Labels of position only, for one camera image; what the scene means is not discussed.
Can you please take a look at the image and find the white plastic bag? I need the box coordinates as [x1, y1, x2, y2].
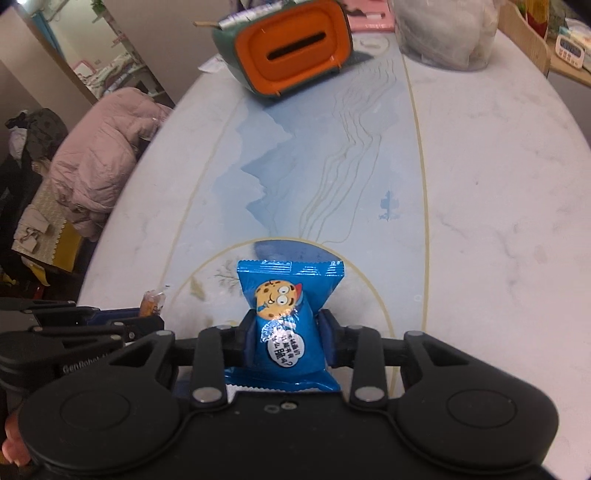
[394, 0, 505, 72]

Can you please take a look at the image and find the pink padded jacket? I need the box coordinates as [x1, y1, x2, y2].
[48, 87, 175, 241]

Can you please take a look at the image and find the yellow and red packet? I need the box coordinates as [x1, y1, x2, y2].
[523, 0, 551, 38]

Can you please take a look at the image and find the chair with yellow cushion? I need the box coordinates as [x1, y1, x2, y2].
[10, 178, 95, 274]

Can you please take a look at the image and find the person's left hand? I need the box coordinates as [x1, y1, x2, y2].
[0, 412, 31, 468]

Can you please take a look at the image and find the silver tube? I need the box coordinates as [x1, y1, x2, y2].
[193, 0, 298, 31]

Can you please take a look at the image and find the white digital timer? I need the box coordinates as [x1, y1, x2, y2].
[555, 33, 587, 70]

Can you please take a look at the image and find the clear-wrapped brown snack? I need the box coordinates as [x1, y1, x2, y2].
[140, 286, 171, 320]

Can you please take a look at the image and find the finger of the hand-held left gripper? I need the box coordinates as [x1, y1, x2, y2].
[0, 316, 166, 350]
[0, 298, 142, 326]

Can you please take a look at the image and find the pink box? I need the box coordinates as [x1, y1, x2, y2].
[342, 0, 399, 34]

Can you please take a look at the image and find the dark clothing pile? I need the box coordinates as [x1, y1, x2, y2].
[4, 108, 70, 160]

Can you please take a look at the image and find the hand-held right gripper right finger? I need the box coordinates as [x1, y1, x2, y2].
[321, 308, 477, 408]

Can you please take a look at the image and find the blue cookie packet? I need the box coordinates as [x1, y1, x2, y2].
[225, 258, 345, 394]

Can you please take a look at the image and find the orange and green tissue box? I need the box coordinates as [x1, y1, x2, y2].
[211, 0, 355, 99]

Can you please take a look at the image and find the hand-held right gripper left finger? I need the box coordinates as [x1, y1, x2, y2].
[111, 311, 256, 408]

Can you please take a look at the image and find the wooden rack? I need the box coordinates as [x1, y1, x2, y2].
[498, 0, 591, 88]

